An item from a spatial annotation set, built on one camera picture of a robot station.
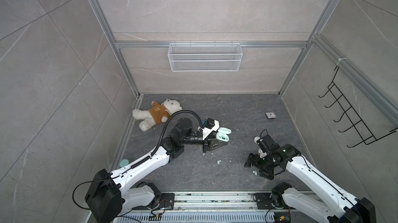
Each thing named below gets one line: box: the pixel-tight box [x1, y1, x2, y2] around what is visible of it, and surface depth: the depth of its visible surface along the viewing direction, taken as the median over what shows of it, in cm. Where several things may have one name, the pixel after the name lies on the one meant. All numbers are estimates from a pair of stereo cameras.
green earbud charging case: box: [215, 127, 232, 143], surface depth 64 cm
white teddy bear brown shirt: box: [132, 99, 182, 132], surface depth 100 cm
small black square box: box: [265, 110, 277, 119], surface depth 109 cm
